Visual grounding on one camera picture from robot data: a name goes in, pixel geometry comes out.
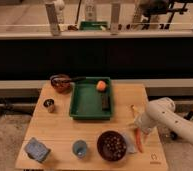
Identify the small metal cup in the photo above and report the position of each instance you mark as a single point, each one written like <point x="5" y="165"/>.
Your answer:
<point x="49" y="104"/>

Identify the dark rectangular block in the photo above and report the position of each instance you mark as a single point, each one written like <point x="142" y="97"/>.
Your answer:
<point x="105" y="102"/>

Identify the green plastic tray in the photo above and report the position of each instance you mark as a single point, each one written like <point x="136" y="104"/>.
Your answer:
<point x="86" y="102"/>

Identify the orange round fruit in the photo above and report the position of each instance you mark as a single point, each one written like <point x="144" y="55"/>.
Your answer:
<point x="101" y="86"/>

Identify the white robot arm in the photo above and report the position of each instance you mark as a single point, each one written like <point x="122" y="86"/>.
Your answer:
<point x="162" y="111"/>

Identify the brown pan with handle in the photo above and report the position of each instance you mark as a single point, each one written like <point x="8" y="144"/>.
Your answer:
<point x="62" y="83"/>

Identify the far green tray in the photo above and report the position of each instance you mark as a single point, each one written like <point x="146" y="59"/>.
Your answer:
<point x="93" y="25"/>

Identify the dark bowl with beans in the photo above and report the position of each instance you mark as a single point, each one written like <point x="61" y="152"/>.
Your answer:
<point x="111" y="146"/>

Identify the blue ceramic cup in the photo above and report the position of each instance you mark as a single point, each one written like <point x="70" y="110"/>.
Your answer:
<point x="79" y="148"/>

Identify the person in background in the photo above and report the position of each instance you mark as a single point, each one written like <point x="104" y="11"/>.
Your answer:
<point x="152" y="9"/>

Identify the blue sponge block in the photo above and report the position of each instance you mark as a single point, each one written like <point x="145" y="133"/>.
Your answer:
<point x="36" y="150"/>

